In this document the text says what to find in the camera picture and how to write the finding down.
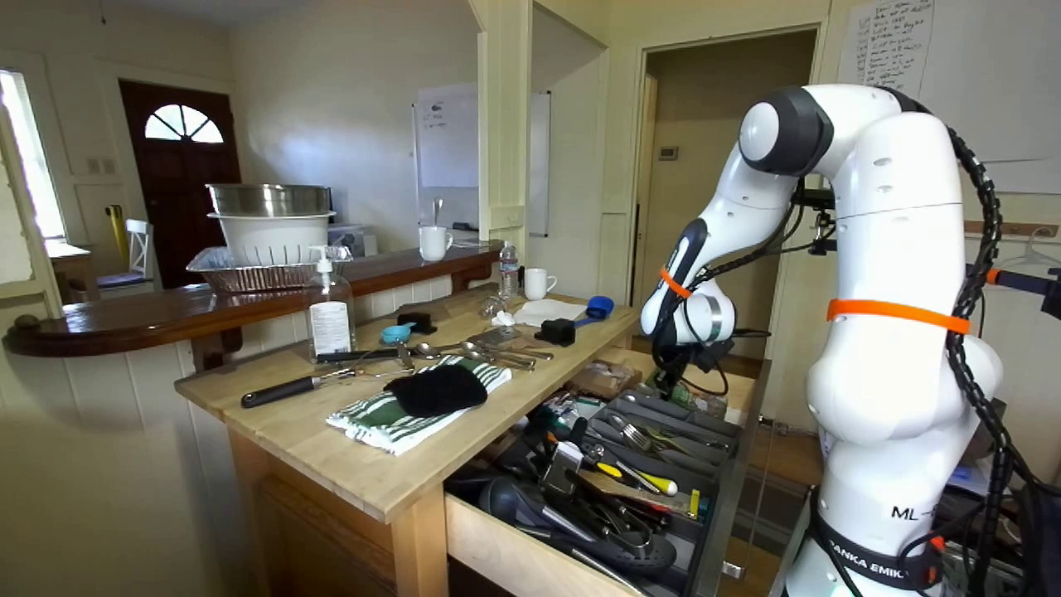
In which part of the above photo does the grey cutlery tray organizer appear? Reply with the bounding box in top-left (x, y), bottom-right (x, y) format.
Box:
top-left (587, 389), bottom-right (740, 487)

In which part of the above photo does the black cable bundle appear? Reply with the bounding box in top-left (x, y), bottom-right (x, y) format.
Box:
top-left (882, 92), bottom-right (1061, 597)

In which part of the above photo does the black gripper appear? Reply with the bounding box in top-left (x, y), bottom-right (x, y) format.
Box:
top-left (651, 333), bottom-right (732, 395)

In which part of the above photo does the yellow handled tool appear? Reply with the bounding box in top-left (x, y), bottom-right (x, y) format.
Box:
top-left (590, 461), bottom-right (677, 494)

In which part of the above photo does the small blue round object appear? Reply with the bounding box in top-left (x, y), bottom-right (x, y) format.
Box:
top-left (378, 326), bottom-right (412, 346)

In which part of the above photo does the blue handled scoop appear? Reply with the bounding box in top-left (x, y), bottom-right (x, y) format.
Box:
top-left (538, 294), bottom-right (614, 346)

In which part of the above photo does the dark wooden bar counter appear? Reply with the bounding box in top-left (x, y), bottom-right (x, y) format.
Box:
top-left (5, 242), bottom-right (501, 359)

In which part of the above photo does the white ceramic mug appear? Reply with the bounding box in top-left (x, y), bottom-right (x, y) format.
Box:
top-left (523, 264), bottom-right (558, 301)

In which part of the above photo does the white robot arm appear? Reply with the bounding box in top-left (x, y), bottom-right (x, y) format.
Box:
top-left (639, 84), bottom-right (1002, 597)

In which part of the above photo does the dark front door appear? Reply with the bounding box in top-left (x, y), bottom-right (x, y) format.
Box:
top-left (118, 78), bottom-right (239, 290)

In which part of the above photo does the white mug on counter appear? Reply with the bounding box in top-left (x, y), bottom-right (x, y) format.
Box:
top-left (418, 225), bottom-right (454, 262)

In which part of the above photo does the open wooden kitchen drawer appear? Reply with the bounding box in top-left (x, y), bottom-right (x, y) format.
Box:
top-left (448, 347), bottom-right (768, 597)

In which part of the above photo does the hand sanitizer pump bottle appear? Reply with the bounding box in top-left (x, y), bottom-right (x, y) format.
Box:
top-left (310, 253), bottom-right (352, 359)

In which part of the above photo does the black handled knife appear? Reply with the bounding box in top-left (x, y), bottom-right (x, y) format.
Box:
top-left (239, 367), bottom-right (356, 407)

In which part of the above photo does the black cloth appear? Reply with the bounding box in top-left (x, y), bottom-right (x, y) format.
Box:
top-left (387, 366), bottom-right (488, 418)

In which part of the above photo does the green and white towel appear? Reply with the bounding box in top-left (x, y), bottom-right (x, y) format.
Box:
top-left (326, 359), bottom-right (510, 455)

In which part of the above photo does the clear plastic water bottle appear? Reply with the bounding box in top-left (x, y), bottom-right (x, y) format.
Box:
top-left (495, 242), bottom-right (521, 313)

